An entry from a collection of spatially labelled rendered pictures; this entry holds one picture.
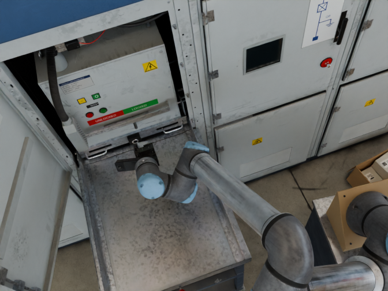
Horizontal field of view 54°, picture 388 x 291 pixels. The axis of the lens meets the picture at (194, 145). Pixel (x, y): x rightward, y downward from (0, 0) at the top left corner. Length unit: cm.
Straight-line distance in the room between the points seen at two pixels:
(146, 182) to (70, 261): 145
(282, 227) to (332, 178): 178
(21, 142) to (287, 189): 174
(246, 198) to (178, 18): 66
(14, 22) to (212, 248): 109
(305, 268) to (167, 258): 78
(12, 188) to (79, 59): 53
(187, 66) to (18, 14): 64
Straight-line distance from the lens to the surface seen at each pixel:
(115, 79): 158
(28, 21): 128
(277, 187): 268
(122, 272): 168
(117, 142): 188
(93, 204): 182
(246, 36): 154
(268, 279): 102
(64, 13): 127
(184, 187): 141
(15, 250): 157
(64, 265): 273
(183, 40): 146
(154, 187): 137
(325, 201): 186
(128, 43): 155
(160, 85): 166
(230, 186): 118
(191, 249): 165
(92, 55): 156
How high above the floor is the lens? 242
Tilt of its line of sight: 58 degrees down
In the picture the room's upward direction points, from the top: 11 degrees counter-clockwise
